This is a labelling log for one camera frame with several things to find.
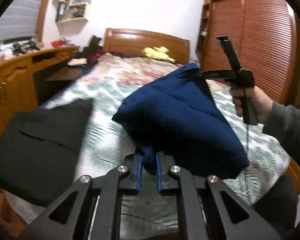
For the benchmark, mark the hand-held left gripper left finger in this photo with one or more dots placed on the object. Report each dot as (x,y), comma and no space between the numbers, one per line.
(139,172)

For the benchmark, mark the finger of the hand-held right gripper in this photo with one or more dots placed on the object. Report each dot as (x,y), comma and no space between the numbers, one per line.
(228,52)
(215,75)

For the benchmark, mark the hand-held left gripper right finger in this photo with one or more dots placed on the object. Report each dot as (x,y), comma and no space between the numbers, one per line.
(160,175)

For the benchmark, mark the navy blue suit jacket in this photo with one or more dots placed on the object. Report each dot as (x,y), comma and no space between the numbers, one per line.
(177,120)

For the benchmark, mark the person's right forearm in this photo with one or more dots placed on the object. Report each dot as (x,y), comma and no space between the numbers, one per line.
(290,135)

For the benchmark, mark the person's right hand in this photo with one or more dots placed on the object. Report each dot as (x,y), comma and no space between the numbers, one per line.
(261,105)

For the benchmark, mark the white small figurine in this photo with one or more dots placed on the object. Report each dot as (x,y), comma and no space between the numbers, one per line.
(203,33)

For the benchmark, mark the wooden louvred wardrobe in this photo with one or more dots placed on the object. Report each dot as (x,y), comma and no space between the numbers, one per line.
(265,30)

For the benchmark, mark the leaf print bedsheet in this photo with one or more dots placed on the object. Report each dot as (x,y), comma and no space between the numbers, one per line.
(107,135)

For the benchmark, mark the yellow plush toy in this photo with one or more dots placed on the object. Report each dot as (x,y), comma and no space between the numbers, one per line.
(155,52)

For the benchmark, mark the floral blanket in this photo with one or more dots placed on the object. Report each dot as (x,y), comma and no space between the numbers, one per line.
(130,70)

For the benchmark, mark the wooden bed headboard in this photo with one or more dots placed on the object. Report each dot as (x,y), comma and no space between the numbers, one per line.
(130,42)

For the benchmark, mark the black folded garment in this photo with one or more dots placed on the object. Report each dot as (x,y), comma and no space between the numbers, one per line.
(35,150)

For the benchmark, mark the red cloth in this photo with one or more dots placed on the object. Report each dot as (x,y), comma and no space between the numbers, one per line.
(100,55)

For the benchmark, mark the person's leg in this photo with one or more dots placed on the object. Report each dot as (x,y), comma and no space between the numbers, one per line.
(277,205)

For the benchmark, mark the dark wooden pull-out tray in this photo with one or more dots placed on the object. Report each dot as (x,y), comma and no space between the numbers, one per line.
(65,74)

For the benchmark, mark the dark brown chair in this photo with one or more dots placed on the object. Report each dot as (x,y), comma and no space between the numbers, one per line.
(93,47)

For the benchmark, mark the red basket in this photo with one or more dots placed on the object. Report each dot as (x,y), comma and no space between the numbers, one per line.
(57,44)

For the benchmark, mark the wooden desk cabinet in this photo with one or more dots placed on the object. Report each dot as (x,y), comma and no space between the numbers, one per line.
(12,80)

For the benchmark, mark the black small tripod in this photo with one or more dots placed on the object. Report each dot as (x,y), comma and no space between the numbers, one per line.
(20,48)
(33,44)

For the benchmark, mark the black binders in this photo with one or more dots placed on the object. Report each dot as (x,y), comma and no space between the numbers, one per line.
(61,11)

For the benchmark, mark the grey window blind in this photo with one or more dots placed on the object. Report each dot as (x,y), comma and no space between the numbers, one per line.
(20,12)

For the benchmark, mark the white wall shelf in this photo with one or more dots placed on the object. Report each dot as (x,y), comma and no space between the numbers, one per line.
(73,19)

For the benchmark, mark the wooden window frame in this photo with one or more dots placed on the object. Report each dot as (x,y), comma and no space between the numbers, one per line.
(43,12)

